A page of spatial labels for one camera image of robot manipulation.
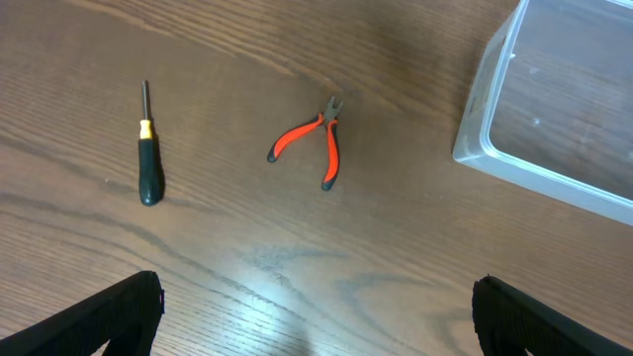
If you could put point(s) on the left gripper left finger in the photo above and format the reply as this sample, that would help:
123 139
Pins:
122 318

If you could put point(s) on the black yellow screwdriver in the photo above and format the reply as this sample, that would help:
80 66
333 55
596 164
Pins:
150 173

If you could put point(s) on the clear plastic container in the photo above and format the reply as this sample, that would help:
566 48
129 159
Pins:
550 108

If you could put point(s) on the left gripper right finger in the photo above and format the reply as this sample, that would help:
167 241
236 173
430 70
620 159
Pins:
511 323

